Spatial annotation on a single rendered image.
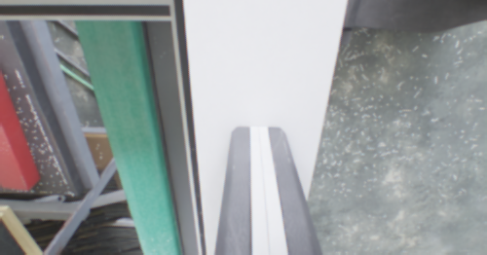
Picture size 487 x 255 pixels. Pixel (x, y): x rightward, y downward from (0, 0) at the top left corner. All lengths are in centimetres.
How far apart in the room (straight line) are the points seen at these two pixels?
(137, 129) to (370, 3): 83
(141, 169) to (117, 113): 5
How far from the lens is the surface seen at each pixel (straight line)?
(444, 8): 104
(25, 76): 60
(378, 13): 93
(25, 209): 84
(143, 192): 22
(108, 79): 17
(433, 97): 138
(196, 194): 19
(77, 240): 143
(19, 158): 69
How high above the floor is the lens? 101
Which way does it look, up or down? 61 degrees down
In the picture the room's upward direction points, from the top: 178 degrees counter-clockwise
